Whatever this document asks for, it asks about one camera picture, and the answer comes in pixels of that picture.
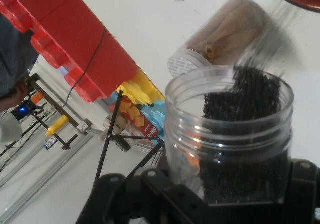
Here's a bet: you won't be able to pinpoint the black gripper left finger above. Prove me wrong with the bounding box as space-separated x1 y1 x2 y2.
74 168 210 224

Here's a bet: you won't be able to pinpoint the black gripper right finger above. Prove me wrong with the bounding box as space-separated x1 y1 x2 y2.
279 158 320 224

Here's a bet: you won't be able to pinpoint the tall clear plastic jar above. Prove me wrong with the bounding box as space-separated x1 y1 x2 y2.
164 65 295 205

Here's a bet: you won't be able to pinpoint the heap of black seeds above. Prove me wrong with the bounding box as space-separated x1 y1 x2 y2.
198 65 293 204

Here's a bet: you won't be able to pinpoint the bare forearm of person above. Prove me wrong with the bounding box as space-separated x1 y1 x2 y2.
0 80 30 113

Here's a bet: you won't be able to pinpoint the black tripod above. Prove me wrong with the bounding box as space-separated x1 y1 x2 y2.
94 90 166 184

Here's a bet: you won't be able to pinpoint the red cracker box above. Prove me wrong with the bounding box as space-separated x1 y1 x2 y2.
116 95 161 139

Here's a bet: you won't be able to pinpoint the beige cylindrical can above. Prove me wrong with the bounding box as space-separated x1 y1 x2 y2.
103 112 129 142

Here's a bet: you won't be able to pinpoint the light blue building block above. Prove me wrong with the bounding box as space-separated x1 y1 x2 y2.
138 99 167 146

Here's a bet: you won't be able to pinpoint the yellow squeeze bottle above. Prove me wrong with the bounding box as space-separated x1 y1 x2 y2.
45 115 70 137

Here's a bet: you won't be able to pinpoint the yellow building block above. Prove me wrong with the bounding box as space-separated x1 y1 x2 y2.
115 67 167 107

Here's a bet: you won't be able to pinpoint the jar with white perforated lid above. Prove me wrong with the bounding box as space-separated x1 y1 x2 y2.
166 0 270 79

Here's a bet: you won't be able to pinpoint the small orange object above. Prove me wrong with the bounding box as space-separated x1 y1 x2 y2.
30 92 46 104

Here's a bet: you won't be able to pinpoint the black device with blue light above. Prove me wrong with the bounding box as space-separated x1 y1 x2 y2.
9 100 45 124

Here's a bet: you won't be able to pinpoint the brown cinnamon sticks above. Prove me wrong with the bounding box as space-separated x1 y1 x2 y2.
187 0 266 60

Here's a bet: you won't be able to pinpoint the big red building block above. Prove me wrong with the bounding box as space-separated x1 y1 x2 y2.
0 0 140 104

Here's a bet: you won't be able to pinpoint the person in grey shirt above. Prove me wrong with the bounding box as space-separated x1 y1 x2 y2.
0 13 39 100

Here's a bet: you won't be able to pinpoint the aluminium rail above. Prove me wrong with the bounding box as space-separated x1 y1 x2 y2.
0 133 94 224

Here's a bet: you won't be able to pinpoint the dark metal frame bar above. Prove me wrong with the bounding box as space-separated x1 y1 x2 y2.
24 72 94 151

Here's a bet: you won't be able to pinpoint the thin black cable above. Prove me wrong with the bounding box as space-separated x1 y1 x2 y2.
66 26 107 106

